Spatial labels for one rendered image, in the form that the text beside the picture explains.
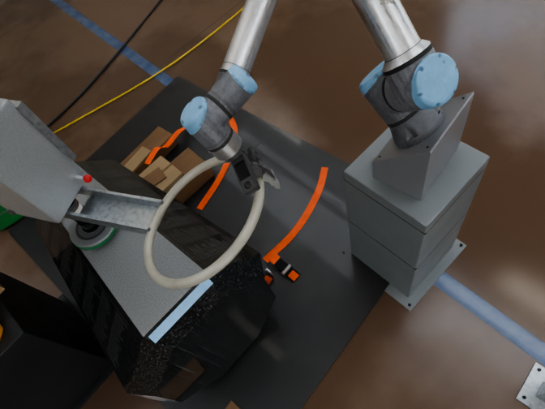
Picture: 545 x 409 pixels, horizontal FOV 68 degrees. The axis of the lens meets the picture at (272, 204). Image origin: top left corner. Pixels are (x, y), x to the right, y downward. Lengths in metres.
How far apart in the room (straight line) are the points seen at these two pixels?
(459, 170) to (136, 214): 1.23
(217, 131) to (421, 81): 0.57
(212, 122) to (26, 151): 0.69
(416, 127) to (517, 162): 1.49
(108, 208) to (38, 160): 0.29
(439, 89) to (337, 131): 1.72
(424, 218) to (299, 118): 1.68
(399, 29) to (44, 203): 1.26
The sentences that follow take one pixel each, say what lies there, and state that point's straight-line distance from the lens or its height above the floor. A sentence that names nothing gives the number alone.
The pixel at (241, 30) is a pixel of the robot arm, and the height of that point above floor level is 1.52.
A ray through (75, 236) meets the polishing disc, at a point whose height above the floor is 0.87.
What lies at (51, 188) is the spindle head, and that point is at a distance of 1.62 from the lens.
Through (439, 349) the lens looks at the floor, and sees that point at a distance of 2.31.
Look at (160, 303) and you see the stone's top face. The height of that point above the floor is 0.81.
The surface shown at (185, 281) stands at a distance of 1.20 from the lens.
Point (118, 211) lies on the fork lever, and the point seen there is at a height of 1.06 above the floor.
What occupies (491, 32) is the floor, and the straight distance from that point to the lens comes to 3.67.
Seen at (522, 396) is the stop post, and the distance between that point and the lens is 2.34.
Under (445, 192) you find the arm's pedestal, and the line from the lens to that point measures 1.65.
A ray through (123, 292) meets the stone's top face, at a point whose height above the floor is 0.81.
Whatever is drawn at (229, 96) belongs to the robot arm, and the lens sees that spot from 1.08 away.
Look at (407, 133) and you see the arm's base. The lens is 1.47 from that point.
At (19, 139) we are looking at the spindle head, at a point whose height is 1.43.
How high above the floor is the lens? 2.24
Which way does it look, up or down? 58 degrees down
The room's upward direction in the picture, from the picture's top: 22 degrees counter-clockwise
